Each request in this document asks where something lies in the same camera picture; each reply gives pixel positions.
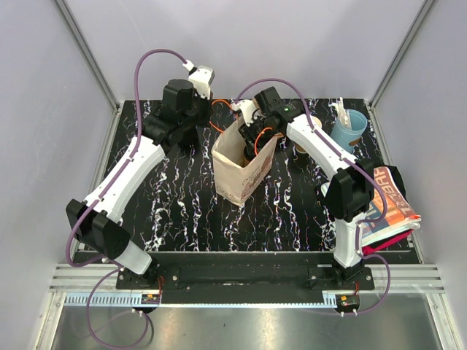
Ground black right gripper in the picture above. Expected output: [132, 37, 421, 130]
[237, 114, 278, 156]

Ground single brown paper cup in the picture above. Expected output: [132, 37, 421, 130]
[243, 145, 256, 165]

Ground paper bag orange handles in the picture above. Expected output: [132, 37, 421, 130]
[212, 112, 277, 206]

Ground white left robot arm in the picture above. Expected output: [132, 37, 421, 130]
[66, 78, 212, 289]

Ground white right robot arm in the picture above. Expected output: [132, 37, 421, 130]
[231, 87, 374, 289]

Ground stack of paper cups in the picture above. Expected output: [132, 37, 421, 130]
[294, 115, 323, 154]

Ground wrapped stirrers in holder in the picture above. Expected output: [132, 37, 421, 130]
[331, 97, 352, 130]

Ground blue cup holder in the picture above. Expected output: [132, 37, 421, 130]
[331, 109, 368, 154]

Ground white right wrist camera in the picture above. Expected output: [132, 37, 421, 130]
[231, 99, 258, 127]

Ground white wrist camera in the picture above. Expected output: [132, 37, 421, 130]
[182, 60, 215, 100]
[231, 99, 258, 127]

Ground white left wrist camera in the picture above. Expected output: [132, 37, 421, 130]
[182, 60, 215, 100]

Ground aluminium frame post left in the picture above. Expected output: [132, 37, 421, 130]
[53, 0, 120, 109]

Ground aluminium frame post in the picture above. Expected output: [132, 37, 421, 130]
[53, 0, 120, 109]
[368, 0, 439, 110]

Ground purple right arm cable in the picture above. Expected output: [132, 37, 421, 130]
[233, 78, 391, 316]

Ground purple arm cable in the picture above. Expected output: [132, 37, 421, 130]
[233, 78, 391, 316]
[64, 49, 193, 346]

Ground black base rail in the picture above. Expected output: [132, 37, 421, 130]
[107, 252, 374, 307]

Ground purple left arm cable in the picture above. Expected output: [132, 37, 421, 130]
[64, 49, 193, 346]

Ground aluminium frame post right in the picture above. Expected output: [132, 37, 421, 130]
[368, 0, 439, 110]

